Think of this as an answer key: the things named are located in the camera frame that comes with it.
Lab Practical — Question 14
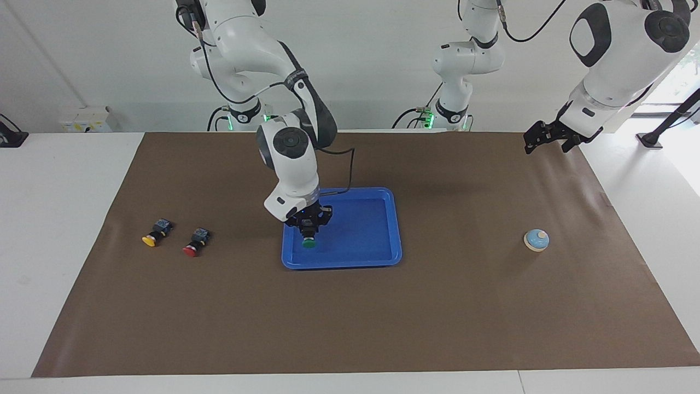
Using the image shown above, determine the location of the brown table mat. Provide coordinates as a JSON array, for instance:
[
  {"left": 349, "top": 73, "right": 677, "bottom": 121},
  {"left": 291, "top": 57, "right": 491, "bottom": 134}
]
[{"left": 31, "top": 131, "right": 700, "bottom": 378}]

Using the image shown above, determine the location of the black left base cable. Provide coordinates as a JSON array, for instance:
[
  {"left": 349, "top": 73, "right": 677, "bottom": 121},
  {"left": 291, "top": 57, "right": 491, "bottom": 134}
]
[{"left": 392, "top": 82, "right": 445, "bottom": 130}]

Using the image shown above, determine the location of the black right base cable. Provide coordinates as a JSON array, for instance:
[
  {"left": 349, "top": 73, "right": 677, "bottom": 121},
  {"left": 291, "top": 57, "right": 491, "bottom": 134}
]
[{"left": 207, "top": 106, "right": 230, "bottom": 132}]

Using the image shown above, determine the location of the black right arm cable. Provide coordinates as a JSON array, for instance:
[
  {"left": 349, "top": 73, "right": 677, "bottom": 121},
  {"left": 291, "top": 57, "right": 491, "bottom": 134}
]
[{"left": 176, "top": 5, "right": 356, "bottom": 196}]

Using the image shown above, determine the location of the blue plastic tray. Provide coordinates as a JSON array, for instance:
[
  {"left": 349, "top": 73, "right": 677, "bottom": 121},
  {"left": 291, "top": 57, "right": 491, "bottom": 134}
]
[{"left": 281, "top": 187, "right": 403, "bottom": 270}]

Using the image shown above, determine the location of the black base cable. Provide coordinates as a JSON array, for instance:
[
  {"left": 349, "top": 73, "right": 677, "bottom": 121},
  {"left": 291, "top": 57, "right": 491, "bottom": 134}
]
[
  {"left": 207, "top": 106, "right": 230, "bottom": 132},
  {"left": 392, "top": 82, "right": 445, "bottom": 130}
]

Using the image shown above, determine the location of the white box yellow label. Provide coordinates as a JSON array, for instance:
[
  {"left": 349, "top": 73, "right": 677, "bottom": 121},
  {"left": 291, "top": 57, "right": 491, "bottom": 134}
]
[{"left": 59, "top": 107, "right": 113, "bottom": 134}]

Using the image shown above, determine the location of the red push button switch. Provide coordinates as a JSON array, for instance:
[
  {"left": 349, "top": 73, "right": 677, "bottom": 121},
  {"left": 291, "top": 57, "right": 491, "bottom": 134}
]
[{"left": 183, "top": 227, "right": 212, "bottom": 258}]

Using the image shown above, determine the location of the black stand with foot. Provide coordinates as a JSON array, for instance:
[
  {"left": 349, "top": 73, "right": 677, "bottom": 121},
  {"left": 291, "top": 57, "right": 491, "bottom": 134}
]
[{"left": 636, "top": 88, "right": 700, "bottom": 149}]

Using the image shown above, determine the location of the black clamp mount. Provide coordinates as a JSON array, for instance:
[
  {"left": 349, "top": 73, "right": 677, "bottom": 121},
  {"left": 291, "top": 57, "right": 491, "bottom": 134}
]
[{"left": 0, "top": 114, "right": 29, "bottom": 148}]

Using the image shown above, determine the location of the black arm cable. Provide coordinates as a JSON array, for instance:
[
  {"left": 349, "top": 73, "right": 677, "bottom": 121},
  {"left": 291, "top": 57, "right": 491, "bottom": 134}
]
[
  {"left": 497, "top": 0, "right": 569, "bottom": 44},
  {"left": 176, "top": 5, "right": 356, "bottom": 196}
]

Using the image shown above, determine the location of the yellow push button switch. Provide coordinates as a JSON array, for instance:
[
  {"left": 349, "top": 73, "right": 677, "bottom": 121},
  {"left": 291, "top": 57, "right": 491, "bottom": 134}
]
[{"left": 142, "top": 218, "right": 174, "bottom": 247}]

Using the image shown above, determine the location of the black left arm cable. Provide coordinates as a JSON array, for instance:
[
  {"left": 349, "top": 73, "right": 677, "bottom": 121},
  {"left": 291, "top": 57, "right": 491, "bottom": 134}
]
[{"left": 497, "top": 0, "right": 569, "bottom": 44}]

